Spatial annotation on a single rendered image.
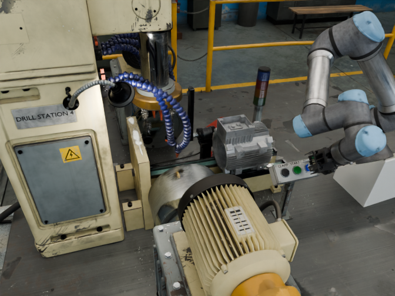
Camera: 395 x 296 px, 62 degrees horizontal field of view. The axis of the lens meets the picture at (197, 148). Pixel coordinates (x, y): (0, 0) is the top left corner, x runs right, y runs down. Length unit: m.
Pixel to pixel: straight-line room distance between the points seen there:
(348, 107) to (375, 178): 0.56
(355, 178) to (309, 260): 0.46
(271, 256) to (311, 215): 0.88
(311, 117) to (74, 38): 0.70
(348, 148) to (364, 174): 0.56
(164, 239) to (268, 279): 0.34
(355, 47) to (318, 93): 0.26
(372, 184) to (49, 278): 1.29
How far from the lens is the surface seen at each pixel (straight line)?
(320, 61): 1.28
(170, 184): 1.03
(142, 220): 1.34
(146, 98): 1.09
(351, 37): 1.32
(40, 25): 0.87
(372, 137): 0.99
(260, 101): 1.69
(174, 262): 0.84
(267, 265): 0.64
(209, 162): 1.48
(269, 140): 1.37
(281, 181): 1.24
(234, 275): 0.62
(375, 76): 1.42
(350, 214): 1.58
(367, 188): 1.59
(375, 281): 1.40
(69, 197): 1.14
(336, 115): 1.04
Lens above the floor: 1.86
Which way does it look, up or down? 37 degrees down
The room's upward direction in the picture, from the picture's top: 2 degrees clockwise
